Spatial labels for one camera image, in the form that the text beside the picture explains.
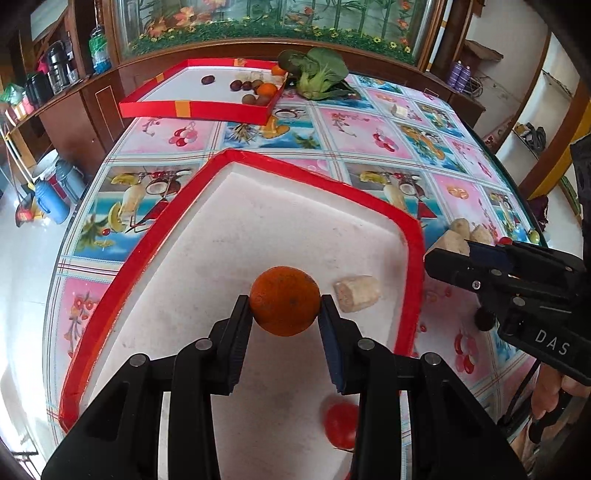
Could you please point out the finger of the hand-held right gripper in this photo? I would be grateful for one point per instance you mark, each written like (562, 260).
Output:
(452, 267)
(494, 256)

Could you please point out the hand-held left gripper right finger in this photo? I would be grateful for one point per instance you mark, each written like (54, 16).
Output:
(332, 350)

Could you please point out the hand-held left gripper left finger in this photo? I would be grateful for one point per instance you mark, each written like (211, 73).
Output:
(240, 337)

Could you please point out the peeled banana piece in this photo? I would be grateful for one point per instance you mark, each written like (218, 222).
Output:
(358, 293)
(452, 242)
(482, 235)
(461, 226)

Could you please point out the orange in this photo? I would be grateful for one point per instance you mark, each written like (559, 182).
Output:
(285, 300)
(267, 89)
(278, 70)

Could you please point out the red-rimmed white tray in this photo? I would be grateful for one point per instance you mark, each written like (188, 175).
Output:
(277, 221)

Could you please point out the person's right hand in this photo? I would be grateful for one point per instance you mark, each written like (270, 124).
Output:
(547, 387)

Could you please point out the green tomato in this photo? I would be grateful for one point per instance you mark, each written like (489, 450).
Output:
(534, 236)

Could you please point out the dark shoes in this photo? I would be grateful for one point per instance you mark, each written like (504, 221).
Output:
(533, 134)

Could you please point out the pale food piece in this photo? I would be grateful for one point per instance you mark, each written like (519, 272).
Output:
(399, 110)

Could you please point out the fruit-print tablecloth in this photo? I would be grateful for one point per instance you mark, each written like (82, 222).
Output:
(351, 124)

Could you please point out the purple bottle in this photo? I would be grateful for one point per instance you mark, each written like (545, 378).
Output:
(456, 74)
(466, 77)

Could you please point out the cardboard box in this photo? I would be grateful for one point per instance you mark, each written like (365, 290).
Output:
(482, 50)

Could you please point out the grey jug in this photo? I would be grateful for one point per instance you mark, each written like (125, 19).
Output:
(69, 177)

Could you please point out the blue jug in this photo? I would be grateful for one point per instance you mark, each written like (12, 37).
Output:
(48, 198)

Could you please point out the brown round fruit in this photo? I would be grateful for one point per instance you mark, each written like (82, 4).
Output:
(249, 98)
(263, 100)

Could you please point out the green leafy vegetable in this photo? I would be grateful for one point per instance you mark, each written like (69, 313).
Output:
(318, 69)

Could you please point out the red dustpan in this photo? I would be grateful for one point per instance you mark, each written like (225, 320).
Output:
(23, 212)

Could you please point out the red tray with yellow patches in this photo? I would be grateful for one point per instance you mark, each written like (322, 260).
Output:
(184, 92)

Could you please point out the dark plum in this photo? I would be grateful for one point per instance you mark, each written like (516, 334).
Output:
(236, 85)
(207, 80)

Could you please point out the pale banana pieces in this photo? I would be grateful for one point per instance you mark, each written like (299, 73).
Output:
(247, 74)

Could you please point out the wooden cabinet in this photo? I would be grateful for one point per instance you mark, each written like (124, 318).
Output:
(92, 106)

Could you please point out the floral painted glass panel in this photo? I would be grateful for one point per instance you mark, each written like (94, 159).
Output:
(277, 23)

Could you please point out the water bottle with green label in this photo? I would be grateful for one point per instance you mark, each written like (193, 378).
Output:
(99, 46)

